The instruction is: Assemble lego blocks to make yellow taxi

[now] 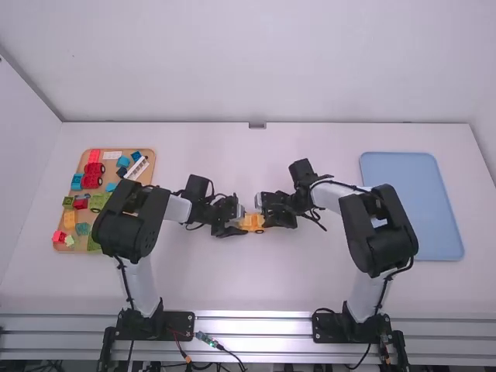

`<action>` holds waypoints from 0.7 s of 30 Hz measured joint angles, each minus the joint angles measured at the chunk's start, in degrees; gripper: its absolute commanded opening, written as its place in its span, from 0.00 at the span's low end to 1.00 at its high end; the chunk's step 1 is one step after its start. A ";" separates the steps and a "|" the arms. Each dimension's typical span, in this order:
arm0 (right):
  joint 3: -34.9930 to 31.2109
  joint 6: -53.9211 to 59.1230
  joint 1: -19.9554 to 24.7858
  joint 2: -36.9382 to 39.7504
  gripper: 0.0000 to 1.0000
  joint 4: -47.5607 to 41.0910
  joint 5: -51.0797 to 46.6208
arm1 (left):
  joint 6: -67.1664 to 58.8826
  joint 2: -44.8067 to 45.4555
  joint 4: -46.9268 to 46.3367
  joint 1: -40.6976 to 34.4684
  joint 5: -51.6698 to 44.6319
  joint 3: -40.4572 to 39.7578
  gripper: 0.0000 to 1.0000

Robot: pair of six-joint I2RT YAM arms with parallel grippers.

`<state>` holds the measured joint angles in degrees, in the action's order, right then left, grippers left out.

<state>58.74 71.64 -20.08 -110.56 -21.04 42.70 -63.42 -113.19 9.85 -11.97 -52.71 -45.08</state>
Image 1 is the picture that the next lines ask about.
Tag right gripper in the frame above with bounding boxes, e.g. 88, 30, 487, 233
260, 190, 298, 230

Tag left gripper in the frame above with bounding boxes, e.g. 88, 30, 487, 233
210, 192, 250, 239

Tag yellow toy car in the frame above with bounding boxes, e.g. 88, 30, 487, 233
237, 212, 267, 236

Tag silver rails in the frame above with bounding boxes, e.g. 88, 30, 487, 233
0, 308, 496, 366

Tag tan tray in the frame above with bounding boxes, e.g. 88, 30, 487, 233
51, 146, 157, 253

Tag small green circuit board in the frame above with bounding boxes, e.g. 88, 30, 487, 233
195, 330, 219, 349

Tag white striped toy brick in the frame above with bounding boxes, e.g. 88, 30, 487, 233
123, 155, 150, 181

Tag blue mat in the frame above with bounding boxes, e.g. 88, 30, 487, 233
359, 150, 465, 262

